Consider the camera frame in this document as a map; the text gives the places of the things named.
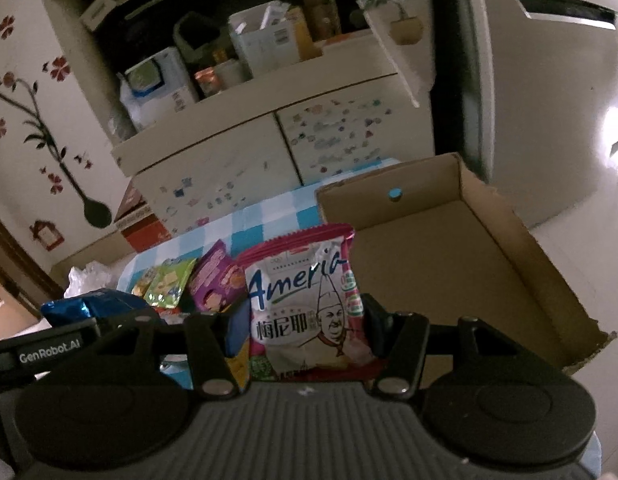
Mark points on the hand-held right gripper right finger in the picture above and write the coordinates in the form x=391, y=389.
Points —
x=374, y=325

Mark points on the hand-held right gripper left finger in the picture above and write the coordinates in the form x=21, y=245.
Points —
x=238, y=330

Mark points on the purple snack packet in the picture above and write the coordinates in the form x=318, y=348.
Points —
x=211, y=275

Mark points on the pink snack packet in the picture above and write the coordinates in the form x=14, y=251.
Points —
x=299, y=310

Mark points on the green snack packet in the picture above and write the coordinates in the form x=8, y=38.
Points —
x=171, y=280

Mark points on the brown cardboard box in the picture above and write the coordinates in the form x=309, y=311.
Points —
x=464, y=260

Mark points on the blue snack packet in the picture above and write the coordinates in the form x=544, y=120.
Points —
x=89, y=307

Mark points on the clear plastic bag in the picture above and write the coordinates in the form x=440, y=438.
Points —
x=89, y=280

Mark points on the yellow snack packet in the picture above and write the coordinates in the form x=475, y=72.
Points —
x=141, y=282

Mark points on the blue checked tablecloth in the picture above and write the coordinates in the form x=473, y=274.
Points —
x=269, y=220

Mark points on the red cardboard carton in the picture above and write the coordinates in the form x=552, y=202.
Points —
x=144, y=235

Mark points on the cream stickered cabinet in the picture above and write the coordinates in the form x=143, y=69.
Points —
x=214, y=170

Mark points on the orange foil packet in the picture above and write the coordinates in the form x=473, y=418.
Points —
x=206, y=82

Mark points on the white bag with blue label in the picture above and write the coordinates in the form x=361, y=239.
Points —
x=159, y=90

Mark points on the cabinet door with plant sticker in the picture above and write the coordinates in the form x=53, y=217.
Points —
x=389, y=60

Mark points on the white refrigerator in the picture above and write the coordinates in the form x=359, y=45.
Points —
x=539, y=110

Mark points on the open white carton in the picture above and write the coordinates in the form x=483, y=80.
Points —
x=264, y=45

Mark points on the dark grey container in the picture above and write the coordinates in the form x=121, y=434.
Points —
x=194, y=35

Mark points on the brown packet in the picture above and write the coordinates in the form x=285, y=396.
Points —
x=319, y=15

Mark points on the red house wall sticker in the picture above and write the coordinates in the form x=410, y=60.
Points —
x=46, y=235

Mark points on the flower vase wall sticker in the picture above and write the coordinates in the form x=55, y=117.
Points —
x=96, y=215

